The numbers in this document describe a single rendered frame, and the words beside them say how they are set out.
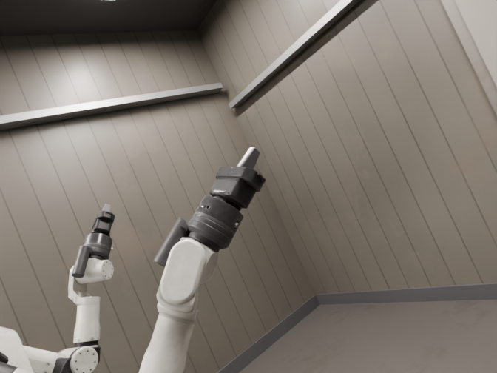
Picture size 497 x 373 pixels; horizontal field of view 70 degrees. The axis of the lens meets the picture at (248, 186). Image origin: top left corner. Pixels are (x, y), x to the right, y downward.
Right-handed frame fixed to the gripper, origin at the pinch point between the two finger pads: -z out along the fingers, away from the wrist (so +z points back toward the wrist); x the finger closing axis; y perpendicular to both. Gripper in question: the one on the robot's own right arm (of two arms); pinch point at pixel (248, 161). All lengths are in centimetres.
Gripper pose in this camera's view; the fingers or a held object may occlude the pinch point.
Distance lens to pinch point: 73.4
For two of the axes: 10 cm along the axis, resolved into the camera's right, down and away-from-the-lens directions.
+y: 6.5, 5.4, 5.3
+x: -6.1, -0.4, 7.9
